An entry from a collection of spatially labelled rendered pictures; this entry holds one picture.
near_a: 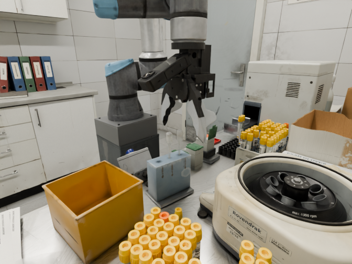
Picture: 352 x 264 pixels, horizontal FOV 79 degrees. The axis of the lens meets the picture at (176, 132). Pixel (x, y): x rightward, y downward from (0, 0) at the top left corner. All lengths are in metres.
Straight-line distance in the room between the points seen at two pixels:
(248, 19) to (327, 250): 2.29
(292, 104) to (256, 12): 1.59
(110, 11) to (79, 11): 2.36
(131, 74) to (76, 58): 1.98
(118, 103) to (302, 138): 0.64
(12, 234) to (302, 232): 0.49
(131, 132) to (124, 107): 0.10
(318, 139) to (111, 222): 0.53
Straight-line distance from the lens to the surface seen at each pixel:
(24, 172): 2.22
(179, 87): 0.46
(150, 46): 0.87
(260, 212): 0.35
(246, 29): 2.46
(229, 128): 0.90
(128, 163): 0.58
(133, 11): 0.54
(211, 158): 0.70
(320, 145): 0.66
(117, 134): 0.82
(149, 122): 0.89
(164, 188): 0.51
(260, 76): 1.00
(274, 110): 0.99
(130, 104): 0.87
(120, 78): 0.86
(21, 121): 2.08
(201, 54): 0.48
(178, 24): 0.45
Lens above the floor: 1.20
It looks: 20 degrees down
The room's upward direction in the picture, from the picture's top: straight up
